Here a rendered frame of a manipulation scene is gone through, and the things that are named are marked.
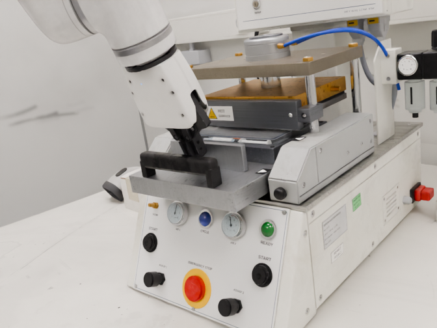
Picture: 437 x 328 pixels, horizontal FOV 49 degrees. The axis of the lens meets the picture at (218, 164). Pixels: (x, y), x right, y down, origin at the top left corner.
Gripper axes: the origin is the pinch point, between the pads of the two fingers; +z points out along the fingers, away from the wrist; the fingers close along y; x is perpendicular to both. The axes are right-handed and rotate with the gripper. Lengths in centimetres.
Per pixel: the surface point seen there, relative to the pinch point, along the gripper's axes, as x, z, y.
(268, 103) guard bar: 12.1, 0.0, 6.6
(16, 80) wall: 48, 12, -150
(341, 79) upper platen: 28.4, 5.5, 10.4
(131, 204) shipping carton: 10, 29, -46
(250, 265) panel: -7.7, 15.1, 9.8
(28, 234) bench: -11, 24, -61
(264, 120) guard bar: 11.1, 2.6, 5.3
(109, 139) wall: 69, 58, -144
